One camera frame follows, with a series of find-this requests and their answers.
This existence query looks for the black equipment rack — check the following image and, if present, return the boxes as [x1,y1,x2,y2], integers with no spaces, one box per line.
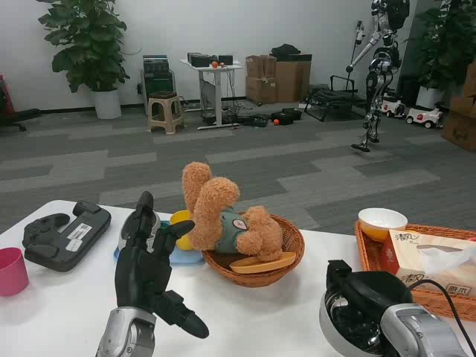
[142,54,176,109]

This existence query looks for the orange flat plate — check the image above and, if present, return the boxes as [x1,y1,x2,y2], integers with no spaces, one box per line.
[229,251,298,275]

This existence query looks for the beige plastic stool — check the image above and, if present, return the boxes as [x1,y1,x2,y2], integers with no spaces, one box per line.
[147,91,186,135]

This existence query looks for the silver black humanoid robot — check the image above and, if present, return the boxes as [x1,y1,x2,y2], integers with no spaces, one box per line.
[345,0,411,153]

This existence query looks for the stacked brown cardboard boxes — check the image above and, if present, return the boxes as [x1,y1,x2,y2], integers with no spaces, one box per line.
[245,54,278,105]

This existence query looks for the round wicker basket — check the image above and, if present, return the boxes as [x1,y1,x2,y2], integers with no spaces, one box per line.
[202,213,306,288]

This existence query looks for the white orange bowl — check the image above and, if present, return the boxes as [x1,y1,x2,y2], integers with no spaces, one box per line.
[357,207,409,242]

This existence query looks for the black folded metal frame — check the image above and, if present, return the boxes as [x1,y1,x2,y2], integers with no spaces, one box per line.
[303,74,367,123]

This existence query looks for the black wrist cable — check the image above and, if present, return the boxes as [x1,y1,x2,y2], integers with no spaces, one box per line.
[407,278,476,347]

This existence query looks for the brown teddy bear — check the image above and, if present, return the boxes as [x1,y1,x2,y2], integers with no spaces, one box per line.
[181,161,284,262]

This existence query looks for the silver grey mug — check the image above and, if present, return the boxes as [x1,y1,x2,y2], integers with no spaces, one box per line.
[118,211,161,254]

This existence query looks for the rectangular wicker tray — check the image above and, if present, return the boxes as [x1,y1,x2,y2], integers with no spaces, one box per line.
[355,219,476,323]

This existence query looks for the white standing desk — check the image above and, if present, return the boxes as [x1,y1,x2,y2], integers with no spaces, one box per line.
[179,58,243,131]

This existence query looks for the dark green potted plant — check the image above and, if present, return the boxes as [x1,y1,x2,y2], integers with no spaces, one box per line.
[407,0,476,90]

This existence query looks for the black labelled device case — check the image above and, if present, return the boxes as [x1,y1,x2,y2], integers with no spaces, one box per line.
[22,201,112,272]

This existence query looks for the white plant pot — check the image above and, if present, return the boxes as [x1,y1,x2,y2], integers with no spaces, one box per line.
[415,85,446,109]
[94,88,123,120]

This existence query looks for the open brown cardboard box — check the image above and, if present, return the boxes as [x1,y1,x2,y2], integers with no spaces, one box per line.
[440,61,476,152]

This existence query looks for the black office chair base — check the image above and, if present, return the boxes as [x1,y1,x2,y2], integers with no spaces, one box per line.
[0,107,42,132]

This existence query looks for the black bag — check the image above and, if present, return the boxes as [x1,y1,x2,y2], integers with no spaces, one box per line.
[270,43,302,57]

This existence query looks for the pink plastic cup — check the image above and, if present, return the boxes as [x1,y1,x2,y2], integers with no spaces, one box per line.
[0,247,30,298]

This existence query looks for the black boxes on desk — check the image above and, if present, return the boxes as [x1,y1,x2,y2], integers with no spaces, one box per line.
[187,52,234,68]

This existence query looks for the black cases on floor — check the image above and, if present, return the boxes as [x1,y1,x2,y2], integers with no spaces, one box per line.
[270,107,303,126]

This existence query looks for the beige tissue box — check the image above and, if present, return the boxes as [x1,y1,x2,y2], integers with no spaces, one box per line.
[379,229,476,298]

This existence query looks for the black game controller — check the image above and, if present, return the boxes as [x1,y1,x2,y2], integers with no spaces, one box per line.
[22,213,71,258]

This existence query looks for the black cable bundle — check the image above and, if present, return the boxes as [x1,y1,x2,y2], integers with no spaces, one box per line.
[237,114,269,128]

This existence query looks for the large brown cardboard box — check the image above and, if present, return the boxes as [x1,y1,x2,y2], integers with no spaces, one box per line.
[274,54,312,103]

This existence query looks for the shiny metal bowl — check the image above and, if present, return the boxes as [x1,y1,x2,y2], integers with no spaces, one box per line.
[318,286,387,357]

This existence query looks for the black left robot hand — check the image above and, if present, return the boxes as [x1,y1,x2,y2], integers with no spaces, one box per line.
[114,191,210,339]

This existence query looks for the large green leafy plant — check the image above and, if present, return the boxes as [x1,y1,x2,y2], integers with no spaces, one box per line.
[36,0,131,94]

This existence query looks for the yellow plastic cup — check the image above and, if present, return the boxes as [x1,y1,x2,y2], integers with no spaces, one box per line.
[170,210,196,251]

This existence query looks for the white toy car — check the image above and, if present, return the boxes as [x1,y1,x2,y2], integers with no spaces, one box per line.
[405,106,444,130]
[381,97,407,119]

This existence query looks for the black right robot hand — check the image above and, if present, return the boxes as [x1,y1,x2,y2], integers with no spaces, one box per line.
[326,259,414,355]

